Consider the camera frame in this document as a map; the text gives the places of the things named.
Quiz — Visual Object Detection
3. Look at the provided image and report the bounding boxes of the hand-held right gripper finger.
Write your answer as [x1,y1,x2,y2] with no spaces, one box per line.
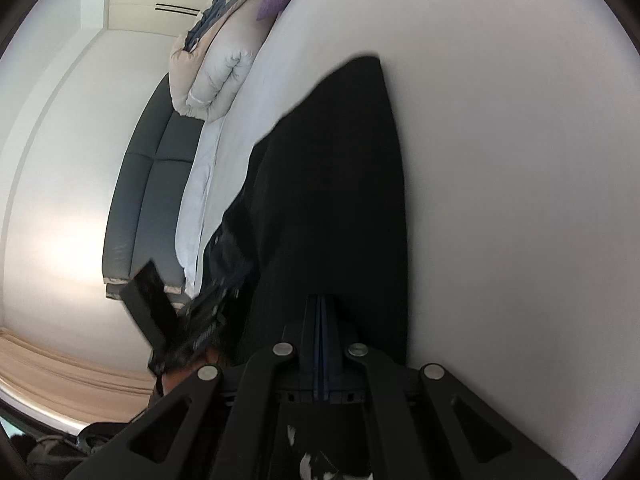
[65,295,322,480]
[320,295,577,480]

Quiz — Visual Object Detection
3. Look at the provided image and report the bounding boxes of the black denim pants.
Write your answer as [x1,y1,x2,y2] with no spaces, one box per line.
[200,55,408,396]

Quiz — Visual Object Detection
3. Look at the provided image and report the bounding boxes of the folded beige and white duvet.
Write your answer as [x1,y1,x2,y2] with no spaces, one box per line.
[170,0,276,122]

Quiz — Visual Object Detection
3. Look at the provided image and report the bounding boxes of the grey padded headboard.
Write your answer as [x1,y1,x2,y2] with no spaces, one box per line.
[102,72,206,301]

